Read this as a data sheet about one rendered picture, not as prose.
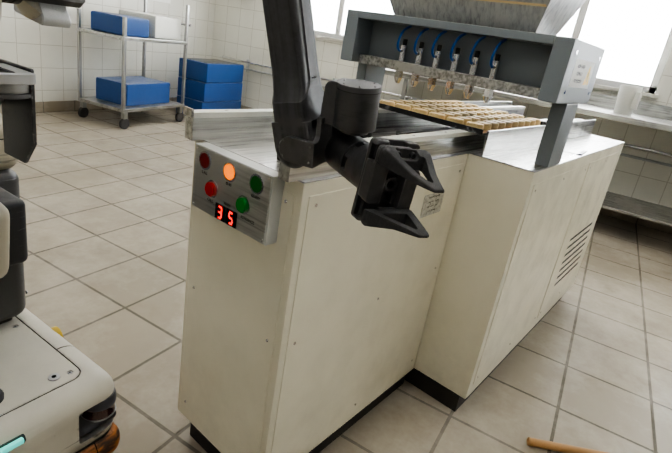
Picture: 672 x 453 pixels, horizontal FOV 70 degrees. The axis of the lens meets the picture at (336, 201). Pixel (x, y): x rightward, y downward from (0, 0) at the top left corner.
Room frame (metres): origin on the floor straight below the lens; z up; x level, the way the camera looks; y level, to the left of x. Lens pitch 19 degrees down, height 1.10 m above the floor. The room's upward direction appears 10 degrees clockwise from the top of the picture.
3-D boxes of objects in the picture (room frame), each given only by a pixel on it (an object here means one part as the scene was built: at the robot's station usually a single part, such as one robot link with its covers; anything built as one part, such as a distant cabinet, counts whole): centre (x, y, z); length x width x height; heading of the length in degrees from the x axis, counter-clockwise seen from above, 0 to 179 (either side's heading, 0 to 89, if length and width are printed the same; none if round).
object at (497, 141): (1.87, -0.77, 0.88); 1.28 x 0.01 x 0.07; 143
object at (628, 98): (3.65, -1.96, 0.98); 0.18 x 0.14 x 0.20; 13
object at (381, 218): (0.53, -0.08, 0.92); 0.09 x 0.07 x 0.07; 31
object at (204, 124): (1.79, -0.27, 0.87); 2.01 x 0.03 x 0.07; 143
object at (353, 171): (0.59, -0.04, 0.94); 0.07 x 0.07 x 0.10; 31
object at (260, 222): (0.92, 0.21, 0.77); 0.24 x 0.04 x 0.14; 53
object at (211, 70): (5.45, 1.59, 0.50); 0.60 x 0.40 x 0.20; 155
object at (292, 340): (1.21, -0.01, 0.45); 0.70 x 0.34 x 0.90; 143
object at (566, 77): (1.61, -0.32, 1.01); 0.72 x 0.33 x 0.34; 53
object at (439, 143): (1.61, -0.50, 0.87); 2.01 x 0.03 x 0.07; 143
